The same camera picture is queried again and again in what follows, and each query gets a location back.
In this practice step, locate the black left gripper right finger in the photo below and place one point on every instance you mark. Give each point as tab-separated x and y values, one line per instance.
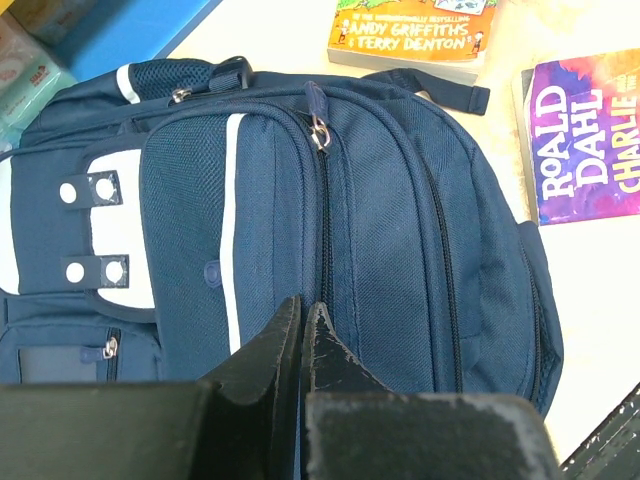
354	427

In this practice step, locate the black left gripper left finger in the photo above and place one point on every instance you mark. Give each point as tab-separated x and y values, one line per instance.
237	422

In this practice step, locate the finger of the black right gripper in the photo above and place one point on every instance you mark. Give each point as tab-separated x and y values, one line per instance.
611	452

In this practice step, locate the navy blue student backpack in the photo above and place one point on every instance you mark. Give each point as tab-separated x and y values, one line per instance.
153	219

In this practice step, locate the orange Treehouse book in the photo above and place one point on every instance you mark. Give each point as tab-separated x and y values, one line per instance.
447	39

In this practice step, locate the purple Roald Dahl book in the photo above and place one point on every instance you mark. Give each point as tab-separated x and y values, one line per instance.
578	125

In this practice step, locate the blue shelf unit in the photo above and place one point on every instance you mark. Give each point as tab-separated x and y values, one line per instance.
49	45

